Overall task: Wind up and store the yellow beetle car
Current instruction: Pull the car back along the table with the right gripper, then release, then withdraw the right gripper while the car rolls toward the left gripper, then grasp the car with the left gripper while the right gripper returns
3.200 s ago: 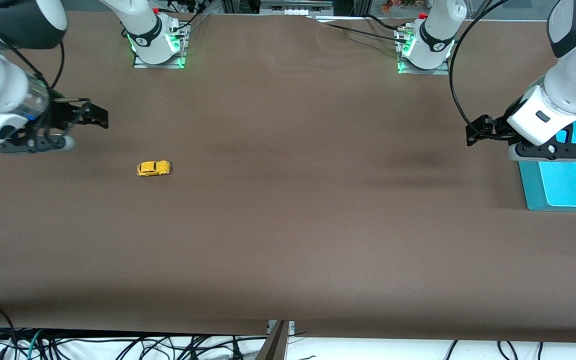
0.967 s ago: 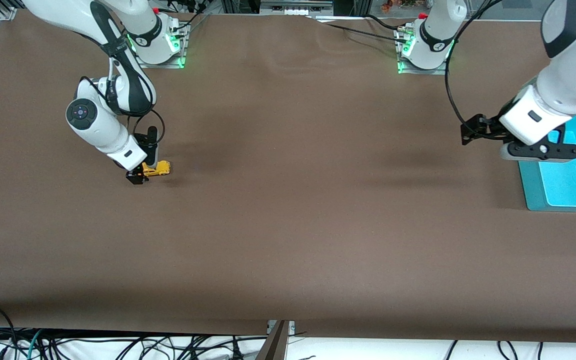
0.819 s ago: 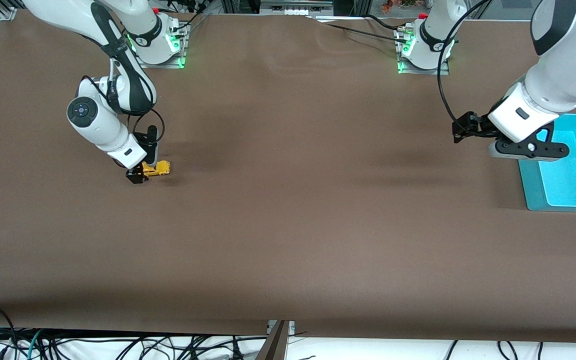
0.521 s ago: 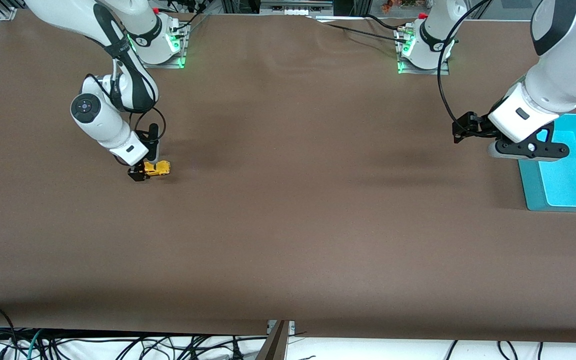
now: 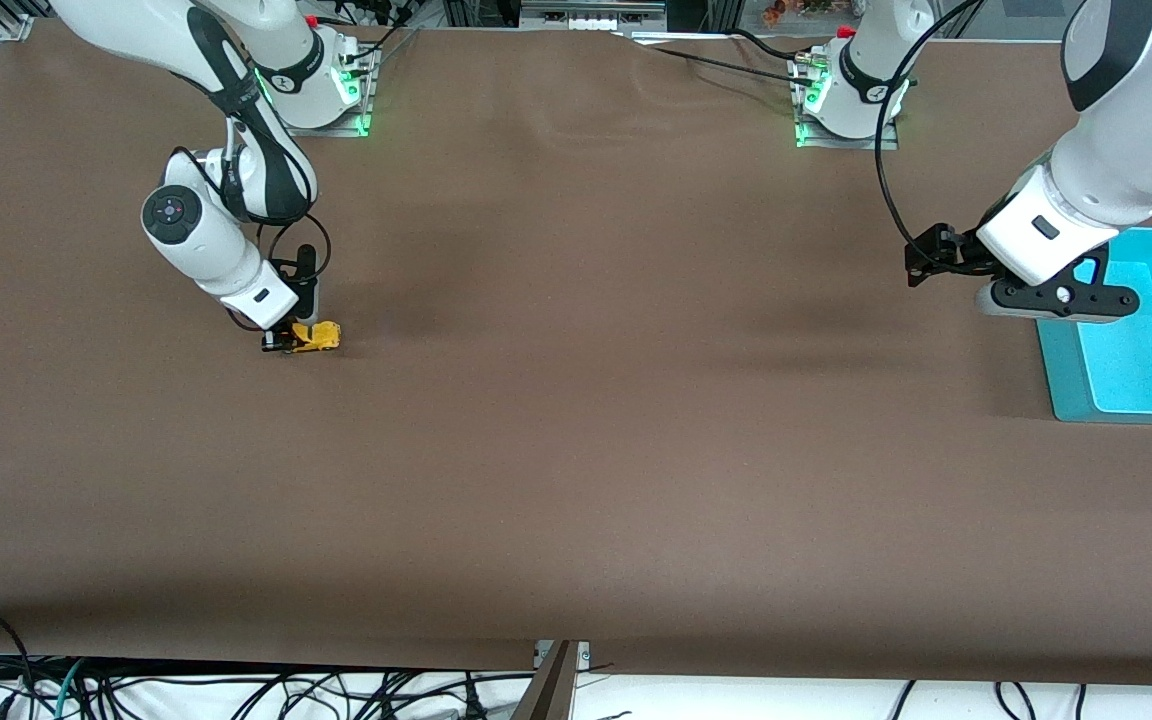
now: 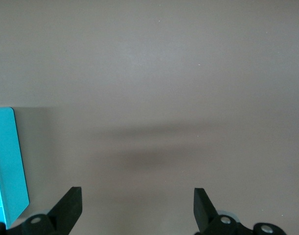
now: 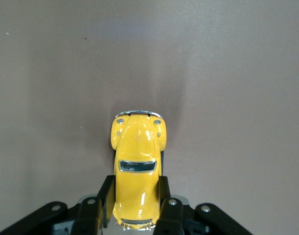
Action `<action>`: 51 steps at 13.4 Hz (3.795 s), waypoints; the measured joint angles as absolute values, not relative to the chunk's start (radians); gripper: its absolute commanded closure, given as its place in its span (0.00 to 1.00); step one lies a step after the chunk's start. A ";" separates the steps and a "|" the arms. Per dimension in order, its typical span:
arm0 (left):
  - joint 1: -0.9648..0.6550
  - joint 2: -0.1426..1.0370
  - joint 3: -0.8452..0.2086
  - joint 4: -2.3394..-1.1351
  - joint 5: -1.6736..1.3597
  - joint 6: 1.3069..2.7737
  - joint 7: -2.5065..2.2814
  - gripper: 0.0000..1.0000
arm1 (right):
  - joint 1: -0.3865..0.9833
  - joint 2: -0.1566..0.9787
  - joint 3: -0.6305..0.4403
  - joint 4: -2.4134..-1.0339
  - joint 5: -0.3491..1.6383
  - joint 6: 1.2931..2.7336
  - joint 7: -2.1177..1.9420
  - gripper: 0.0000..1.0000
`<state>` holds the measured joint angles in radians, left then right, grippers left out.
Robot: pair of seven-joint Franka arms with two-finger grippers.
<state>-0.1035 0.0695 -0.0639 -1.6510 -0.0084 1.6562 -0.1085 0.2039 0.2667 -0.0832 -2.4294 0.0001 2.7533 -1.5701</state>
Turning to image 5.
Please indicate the brown table cover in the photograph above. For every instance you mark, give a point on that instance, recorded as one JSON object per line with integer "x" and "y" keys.
{"x": 576, "y": 400}

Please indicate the orange red small objects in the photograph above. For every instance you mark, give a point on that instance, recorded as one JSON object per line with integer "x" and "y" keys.
{"x": 776, "y": 12}

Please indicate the silver corner bracket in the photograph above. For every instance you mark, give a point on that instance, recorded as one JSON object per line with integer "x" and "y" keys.
{"x": 14, "y": 28}

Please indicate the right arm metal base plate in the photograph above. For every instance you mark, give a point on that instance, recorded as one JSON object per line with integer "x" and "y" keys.
{"x": 331, "y": 128}

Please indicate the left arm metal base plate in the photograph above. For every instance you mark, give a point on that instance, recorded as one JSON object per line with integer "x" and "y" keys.
{"x": 856, "y": 143}

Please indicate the grey device box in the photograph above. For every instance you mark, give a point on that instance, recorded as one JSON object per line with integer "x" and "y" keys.
{"x": 596, "y": 8}

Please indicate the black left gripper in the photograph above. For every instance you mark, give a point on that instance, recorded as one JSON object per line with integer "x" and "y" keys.
{"x": 948, "y": 255}

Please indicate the yellow beetle toy car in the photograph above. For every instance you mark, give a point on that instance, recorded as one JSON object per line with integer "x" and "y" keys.
{"x": 321, "y": 338}

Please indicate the cyan plastic bin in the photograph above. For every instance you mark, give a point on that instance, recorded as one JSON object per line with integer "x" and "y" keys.
{"x": 1136, "y": 370}

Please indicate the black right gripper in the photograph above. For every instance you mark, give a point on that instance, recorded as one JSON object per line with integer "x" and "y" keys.
{"x": 279, "y": 339}

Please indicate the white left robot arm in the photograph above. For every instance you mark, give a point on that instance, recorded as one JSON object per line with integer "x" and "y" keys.
{"x": 1116, "y": 170}

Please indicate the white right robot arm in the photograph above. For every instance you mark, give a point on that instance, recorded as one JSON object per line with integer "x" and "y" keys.
{"x": 201, "y": 235}

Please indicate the small silver post bracket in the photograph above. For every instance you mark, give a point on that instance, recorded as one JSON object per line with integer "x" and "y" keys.
{"x": 584, "y": 655}

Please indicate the aluminium profile post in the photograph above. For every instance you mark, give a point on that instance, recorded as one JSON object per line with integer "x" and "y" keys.
{"x": 551, "y": 690}

